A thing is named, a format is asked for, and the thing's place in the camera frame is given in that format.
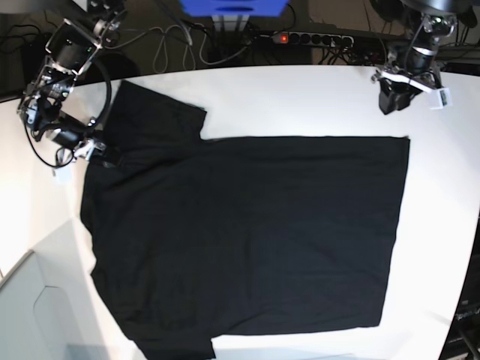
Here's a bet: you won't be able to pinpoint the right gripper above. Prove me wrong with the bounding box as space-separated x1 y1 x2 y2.
73 138 122 165

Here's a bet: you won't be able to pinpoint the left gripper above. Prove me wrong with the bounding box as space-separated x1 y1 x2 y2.
379 79 419 115

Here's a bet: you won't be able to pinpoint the black T-shirt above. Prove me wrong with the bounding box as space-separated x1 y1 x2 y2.
80 82 410 359

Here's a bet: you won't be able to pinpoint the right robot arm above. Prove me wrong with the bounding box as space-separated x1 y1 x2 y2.
17 1 125 169

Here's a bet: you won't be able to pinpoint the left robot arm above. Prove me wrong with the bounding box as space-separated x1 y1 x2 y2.
371 1 470 115

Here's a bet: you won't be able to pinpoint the black power strip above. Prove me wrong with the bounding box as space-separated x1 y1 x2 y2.
271 31 355 48

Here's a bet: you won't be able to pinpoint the blue box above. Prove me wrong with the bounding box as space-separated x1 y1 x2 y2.
179 0 288 17

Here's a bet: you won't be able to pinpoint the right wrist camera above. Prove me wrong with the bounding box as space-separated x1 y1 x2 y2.
52 165 74 185

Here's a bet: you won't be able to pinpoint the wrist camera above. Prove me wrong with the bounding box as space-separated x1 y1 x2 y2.
427 88 452 110
52 165 74 185

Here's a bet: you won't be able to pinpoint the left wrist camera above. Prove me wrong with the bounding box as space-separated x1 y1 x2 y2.
427 88 452 110

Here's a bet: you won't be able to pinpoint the grey cable loops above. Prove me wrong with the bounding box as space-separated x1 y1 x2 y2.
100 14 252 74

